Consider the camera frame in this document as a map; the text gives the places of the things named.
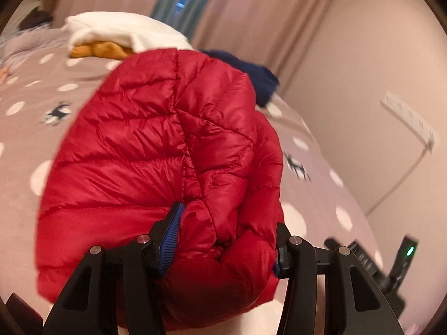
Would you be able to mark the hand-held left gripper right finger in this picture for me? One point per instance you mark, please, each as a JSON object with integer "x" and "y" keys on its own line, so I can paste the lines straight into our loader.
{"x": 284, "y": 251}

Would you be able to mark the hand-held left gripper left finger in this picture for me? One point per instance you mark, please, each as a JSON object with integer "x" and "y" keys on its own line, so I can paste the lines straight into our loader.
{"x": 171, "y": 235}

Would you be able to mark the red down jacket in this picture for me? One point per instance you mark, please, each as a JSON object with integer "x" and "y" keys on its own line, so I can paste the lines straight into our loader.
{"x": 139, "y": 146}

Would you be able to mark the white power strip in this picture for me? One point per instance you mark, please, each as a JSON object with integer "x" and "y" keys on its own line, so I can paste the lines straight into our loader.
{"x": 408, "y": 118}

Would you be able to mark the pink polka dot bedsheet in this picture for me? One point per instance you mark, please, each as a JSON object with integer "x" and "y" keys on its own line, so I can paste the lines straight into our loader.
{"x": 31, "y": 129}

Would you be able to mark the navy blue cloth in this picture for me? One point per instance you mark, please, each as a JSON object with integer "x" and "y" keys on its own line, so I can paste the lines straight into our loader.
{"x": 258, "y": 76}

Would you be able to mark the orange cloth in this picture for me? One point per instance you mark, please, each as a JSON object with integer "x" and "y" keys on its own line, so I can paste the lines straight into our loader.
{"x": 101, "y": 50}

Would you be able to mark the white cloth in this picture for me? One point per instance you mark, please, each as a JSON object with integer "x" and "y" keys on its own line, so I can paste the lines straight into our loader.
{"x": 115, "y": 28}

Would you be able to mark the grey wrinkled cloth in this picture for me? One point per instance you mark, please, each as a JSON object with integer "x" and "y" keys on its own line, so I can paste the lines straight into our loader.
{"x": 31, "y": 43}

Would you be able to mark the pink curtain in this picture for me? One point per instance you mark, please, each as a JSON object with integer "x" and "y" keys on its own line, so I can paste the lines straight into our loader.
{"x": 262, "y": 14}

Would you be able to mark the dark cloth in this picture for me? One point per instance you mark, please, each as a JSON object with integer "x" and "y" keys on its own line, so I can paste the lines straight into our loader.
{"x": 35, "y": 19}

